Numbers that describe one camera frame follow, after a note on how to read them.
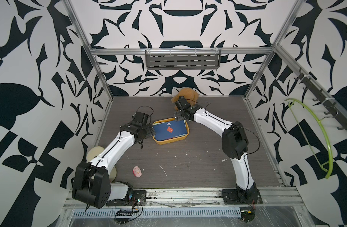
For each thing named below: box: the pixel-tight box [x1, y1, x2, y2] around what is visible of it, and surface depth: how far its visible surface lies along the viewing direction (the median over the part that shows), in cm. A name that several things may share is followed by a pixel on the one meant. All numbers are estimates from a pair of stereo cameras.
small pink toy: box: [132, 165, 143, 178], surface depth 83 cm
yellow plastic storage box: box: [152, 117, 190, 145], surface depth 94 cm
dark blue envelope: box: [153, 119, 188, 141], surface depth 97 cm
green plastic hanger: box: [284, 98, 339, 180], surface depth 62 cm
